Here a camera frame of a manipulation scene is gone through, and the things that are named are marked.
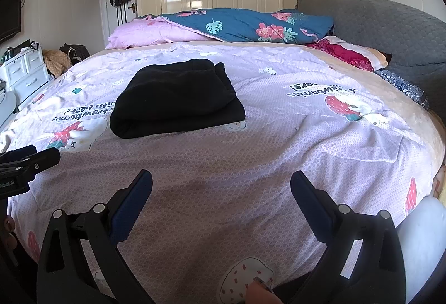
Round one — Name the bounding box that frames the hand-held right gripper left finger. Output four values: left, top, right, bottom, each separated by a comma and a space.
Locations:
37, 169, 154, 304

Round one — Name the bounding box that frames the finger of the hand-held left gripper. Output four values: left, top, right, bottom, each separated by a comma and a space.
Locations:
0, 144, 37, 165
19, 147, 61, 180

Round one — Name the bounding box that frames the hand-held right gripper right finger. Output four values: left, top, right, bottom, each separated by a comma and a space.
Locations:
290, 170, 406, 304

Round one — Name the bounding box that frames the black sweater with orange cuffs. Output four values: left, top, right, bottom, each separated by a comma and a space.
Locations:
109, 59, 246, 139

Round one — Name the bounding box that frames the beige clothes pile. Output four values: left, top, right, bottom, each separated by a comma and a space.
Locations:
42, 49, 72, 78

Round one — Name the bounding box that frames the pile of clothes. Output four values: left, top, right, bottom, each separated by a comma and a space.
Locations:
59, 44, 92, 66

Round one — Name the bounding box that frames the person's left hand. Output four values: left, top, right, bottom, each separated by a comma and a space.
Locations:
0, 213, 16, 245

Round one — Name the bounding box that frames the person's right hand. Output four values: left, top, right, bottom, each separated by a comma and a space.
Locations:
245, 278, 283, 304

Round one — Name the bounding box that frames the purple strawberry print bed sheet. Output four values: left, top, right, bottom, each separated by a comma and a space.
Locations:
0, 42, 443, 304

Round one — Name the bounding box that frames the white drawer cabinet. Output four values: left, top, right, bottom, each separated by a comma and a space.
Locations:
0, 46, 49, 106

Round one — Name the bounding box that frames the black paper bag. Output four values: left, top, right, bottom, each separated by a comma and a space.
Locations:
14, 40, 42, 55

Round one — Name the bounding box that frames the pale blue padded bed edge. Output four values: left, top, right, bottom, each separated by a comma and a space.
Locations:
397, 197, 446, 304

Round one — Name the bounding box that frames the dark blue patterned pillow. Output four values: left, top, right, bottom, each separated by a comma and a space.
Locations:
374, 69, 429, 109

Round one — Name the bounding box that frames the red and cream pillow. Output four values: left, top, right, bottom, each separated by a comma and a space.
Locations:
307, 35, 392, 73

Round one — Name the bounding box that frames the white room door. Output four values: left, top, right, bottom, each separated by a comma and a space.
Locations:
98, 0, 138, 48

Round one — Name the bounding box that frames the grey padded headboard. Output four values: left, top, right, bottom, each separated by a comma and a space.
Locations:
295, 0, 446, 116

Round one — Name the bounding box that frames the pink and blue floral duvet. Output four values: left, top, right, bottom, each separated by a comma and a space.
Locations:
105, 9, 335, 49

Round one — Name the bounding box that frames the black wall television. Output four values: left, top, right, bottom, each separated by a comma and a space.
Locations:
0, 0, 23, 43

